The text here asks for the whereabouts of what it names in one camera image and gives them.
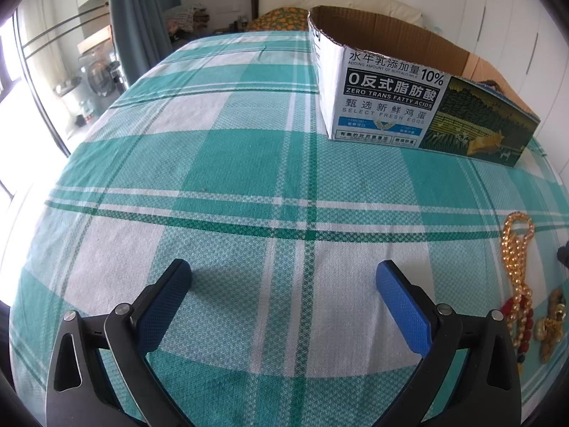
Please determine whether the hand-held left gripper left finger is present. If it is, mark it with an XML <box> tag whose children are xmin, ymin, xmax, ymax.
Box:
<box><xmin>45</xmin><ymin>259</ymin><xmax>193</xmax><ymax>427</ymax></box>

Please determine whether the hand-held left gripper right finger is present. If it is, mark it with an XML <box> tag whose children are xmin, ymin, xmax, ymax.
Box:
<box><xmin>376</xmin><ymin>260</ymin><xmax>522</xmax><ymax>427</ymax></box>

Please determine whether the gold bead necklace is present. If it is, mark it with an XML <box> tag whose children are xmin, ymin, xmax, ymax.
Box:
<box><xmin>500</xmin><ymin>212</ymin><xmax>537</xmax><ymax>321</ymax></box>

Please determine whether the gold nugget ornament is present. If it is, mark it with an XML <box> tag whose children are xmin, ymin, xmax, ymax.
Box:
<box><xmin>533</xmin><ymin>289</ymin><xmax>568</xmax><ymax>364</ymax></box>

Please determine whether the red bead bracelet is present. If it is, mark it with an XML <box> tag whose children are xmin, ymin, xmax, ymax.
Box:
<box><xmin>500</xmin><ymin>296</ymin><xmax>535</xmax><ymax>357</ymax></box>

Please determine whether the printed cardboard box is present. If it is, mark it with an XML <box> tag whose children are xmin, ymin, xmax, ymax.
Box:
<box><xmin>308</xmin><ymin>5</ymin><xmax>541</xmax><ymax>168</ymax></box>

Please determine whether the teal checked tablecloth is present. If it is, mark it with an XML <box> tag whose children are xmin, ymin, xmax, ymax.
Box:
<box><xmin>9</xmin><ymin>30</ymin><xmax>569</xmax><ymax>427</ymax></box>

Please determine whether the grey washing machine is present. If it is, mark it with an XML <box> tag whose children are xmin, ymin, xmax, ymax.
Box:
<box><xmin>78</xmin><ymin>51</ymin><xmax>128</xmax><ymax>99</ymax></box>

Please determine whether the white wardrobe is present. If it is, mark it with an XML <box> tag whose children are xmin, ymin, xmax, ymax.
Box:
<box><xmin>445</xmin><ymin>0</ymin><xmax>569</xmax><ymax>136</ymax></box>

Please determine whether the black framed glass door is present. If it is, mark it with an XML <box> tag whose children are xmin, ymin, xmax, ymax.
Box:
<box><xmin>13</xmin><ymin>0</ymin><xmax>117</xmax><ymax>157</ymax></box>

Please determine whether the pile of clutter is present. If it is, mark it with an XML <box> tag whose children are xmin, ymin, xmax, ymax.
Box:
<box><xmin>164</xmin><ymin>4</ymin><xmax>211</xmax><ymax>42</ymax></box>

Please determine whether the teal curtain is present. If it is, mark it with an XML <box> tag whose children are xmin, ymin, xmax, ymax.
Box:
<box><xmin>108</xmin><ymin>0</ymin><xmax>181</xmax><ymax>88</ymax></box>

